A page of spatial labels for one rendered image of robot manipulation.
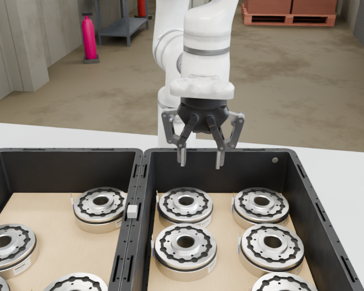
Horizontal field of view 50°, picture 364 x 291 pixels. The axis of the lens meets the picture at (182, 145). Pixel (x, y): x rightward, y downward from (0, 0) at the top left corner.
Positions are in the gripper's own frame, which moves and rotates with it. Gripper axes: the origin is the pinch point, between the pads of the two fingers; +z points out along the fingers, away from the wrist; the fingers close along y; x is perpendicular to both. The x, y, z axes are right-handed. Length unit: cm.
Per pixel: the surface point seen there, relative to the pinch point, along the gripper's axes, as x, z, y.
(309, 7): -560, 65, -119
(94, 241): 8.8, 13.6, 17.6
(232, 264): 11.3, 13.2, -6.7
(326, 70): -348, 93, -106
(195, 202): 0.4, 9.5, 0.5
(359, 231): -15.0, 25.5, -36.6
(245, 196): -3.5, 9.8, -8.9
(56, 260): 14.0, 13.7, 22.4
